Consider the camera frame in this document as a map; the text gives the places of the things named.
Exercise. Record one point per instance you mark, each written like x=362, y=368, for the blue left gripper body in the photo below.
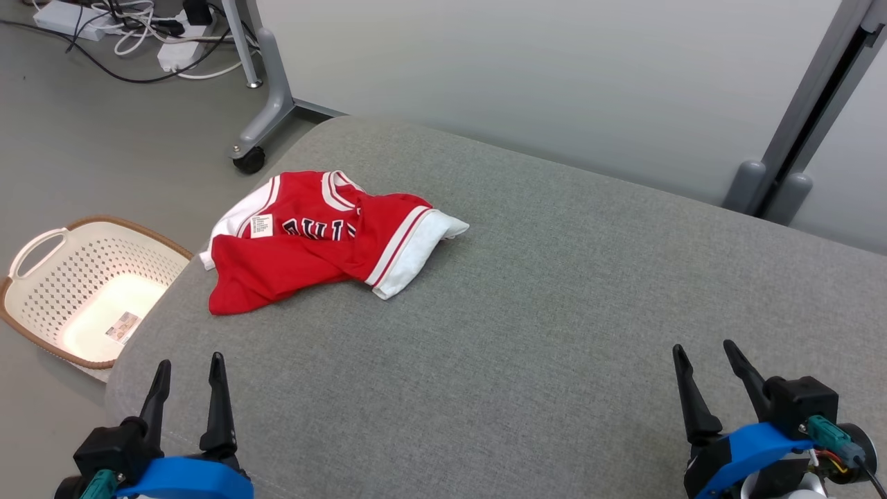
x=187, y=479

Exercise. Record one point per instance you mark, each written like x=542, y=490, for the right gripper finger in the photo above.
x=695, y=409
x=752, y=381

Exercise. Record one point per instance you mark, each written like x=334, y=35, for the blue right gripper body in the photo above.
x=741, y=454

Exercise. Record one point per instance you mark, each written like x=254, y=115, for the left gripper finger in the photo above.
x=154, y=409
x=220, y=409

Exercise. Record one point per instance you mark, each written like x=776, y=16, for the red basketball jersey white trim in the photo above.
x=291, y=270

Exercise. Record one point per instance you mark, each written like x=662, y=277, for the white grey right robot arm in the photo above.
x=859, y=457

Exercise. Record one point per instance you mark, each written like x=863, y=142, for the small printed paper label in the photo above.
x=123, y=327

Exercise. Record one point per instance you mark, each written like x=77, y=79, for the cream perforated laundry basket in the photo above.
x=76, y=277

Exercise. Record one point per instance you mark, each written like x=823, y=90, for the grey partition foot with caster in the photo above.
x=274, y=104

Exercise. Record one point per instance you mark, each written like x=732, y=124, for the short white power strip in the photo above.
x=179, y=55

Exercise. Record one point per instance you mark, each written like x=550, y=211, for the black power adapter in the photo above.
x=197, y=12

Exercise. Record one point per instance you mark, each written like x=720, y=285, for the long white power strip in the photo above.
x=69, y=19

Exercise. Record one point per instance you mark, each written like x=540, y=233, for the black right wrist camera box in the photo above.
x=804, y=405

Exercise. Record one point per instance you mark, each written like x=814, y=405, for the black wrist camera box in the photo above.
x=804, y=405
x=107, y=447

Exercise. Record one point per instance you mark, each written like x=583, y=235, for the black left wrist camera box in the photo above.
x=107, y=447

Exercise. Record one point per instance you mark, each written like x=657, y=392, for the grey partition post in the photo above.
x=797, y=138

